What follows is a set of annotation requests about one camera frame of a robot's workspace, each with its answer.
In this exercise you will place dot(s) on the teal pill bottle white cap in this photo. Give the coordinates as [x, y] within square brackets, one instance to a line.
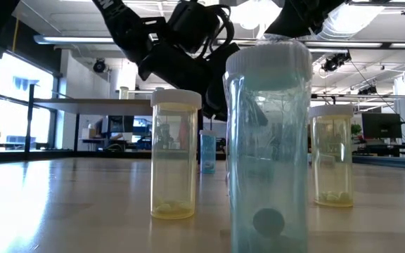
[267, 158]

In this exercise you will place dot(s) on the white finned ceiling fixture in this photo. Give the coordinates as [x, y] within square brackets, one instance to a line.
[255, 15]

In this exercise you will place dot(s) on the black ceiling spotlight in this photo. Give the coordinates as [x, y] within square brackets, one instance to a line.
[99, 66]

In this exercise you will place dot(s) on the clear pill bottle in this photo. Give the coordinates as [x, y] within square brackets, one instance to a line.
[124, 93]

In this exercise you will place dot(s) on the ceiling strip light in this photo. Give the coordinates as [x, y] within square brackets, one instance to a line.
[343, 44]

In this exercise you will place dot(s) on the black track light cluster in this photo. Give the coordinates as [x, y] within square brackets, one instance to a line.
[336, 61]

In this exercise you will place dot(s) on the black display screen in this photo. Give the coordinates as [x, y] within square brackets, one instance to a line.
[120, 123]

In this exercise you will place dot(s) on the silver ventilation duct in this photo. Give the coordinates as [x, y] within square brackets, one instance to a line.
[350, 24]

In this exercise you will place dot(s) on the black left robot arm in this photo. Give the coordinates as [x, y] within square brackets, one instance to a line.
[118, 21]

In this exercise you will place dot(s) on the yellow pill bottle white cap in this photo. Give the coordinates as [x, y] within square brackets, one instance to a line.
[330, 158]
[174, 158]

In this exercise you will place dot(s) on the wooden shelf black frame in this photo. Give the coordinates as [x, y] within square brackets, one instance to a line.
[93, 106]

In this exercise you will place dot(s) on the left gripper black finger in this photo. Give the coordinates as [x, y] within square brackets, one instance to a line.
[220, 81]

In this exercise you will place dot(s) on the cardboard box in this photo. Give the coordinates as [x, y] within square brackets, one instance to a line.
[89, 133]

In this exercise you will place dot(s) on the small green potted plant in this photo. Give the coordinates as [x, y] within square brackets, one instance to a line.
[356, 129]

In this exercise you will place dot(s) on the black computer monitor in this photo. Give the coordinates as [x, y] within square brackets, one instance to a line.
[382, 125]

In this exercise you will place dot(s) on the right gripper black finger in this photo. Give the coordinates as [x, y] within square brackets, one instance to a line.
[290, 21]

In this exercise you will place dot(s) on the dark round tablet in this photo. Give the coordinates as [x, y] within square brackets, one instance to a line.
[268, 223]

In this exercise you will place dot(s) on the black aluminium table frame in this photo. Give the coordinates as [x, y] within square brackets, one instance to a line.
[118, 155]

